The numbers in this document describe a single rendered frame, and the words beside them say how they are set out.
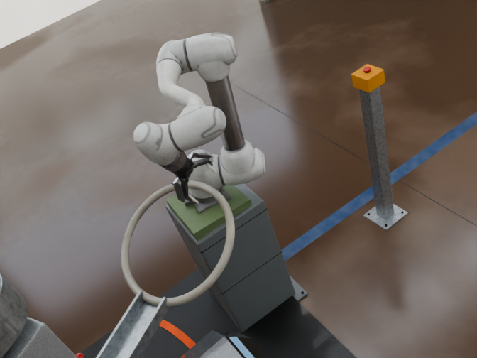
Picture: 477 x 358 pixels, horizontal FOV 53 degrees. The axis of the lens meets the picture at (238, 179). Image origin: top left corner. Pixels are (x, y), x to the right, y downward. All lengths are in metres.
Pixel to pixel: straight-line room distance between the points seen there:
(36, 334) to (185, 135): 0.68
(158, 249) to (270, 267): 1.15
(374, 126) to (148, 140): 1.57
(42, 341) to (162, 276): 2.14
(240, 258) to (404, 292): 0.97
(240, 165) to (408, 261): 1.29
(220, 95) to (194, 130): 0.60
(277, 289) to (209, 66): 1.43
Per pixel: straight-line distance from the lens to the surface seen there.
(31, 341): 1.33
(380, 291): 2.94
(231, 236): 1.71
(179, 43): 2.00
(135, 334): 1.79
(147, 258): 3.60
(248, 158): 2.24
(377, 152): 2.89
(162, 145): 1.52
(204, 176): 2.29
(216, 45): 1.96
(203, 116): 1.48
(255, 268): 2.65
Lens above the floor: 2.41
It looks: 38 degrees down
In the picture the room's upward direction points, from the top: 21 degrees counter-clockwise
